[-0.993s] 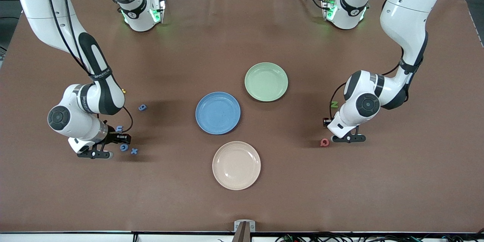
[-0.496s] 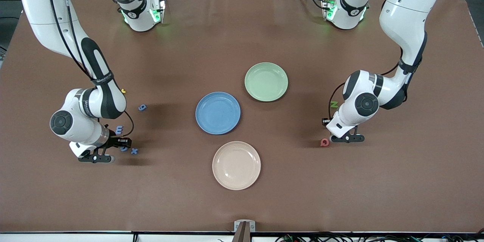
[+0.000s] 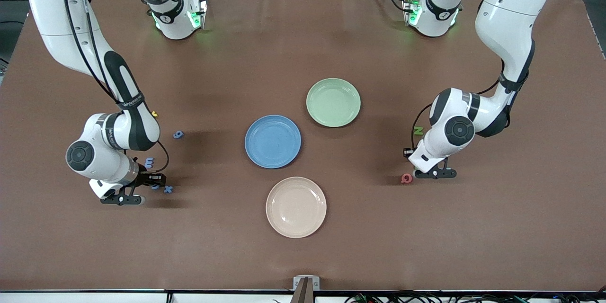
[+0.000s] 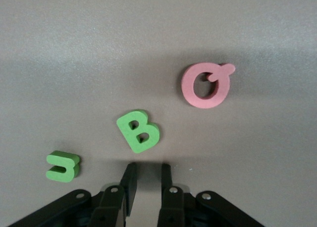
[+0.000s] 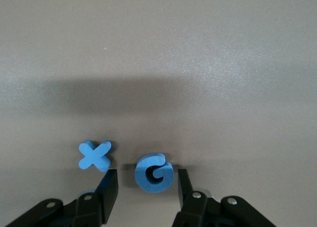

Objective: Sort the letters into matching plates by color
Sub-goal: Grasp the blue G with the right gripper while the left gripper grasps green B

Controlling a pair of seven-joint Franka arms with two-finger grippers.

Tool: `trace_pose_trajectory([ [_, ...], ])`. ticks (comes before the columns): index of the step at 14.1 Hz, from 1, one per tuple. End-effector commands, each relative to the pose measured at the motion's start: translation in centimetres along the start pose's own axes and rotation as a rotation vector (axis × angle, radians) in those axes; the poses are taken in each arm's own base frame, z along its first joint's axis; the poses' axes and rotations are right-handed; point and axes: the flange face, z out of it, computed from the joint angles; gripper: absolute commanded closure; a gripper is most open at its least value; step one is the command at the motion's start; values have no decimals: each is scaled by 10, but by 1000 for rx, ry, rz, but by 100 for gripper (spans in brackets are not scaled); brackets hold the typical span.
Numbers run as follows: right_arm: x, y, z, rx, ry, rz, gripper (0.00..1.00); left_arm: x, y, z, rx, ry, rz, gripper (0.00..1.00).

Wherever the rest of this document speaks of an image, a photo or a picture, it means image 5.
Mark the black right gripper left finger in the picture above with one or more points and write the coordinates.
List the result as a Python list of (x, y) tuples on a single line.
[(109, 187)]

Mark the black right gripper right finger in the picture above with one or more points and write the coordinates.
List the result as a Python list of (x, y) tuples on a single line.
[(184, 187)]

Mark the blue foam letter X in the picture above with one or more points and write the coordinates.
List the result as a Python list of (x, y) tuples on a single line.
[(94, 157)]

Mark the blue foam letter G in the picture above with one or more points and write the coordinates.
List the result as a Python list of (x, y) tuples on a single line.
[(141, 175)]

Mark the brown table cover sheet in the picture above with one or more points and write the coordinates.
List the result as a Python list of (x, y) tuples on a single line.
[(158, 63)]

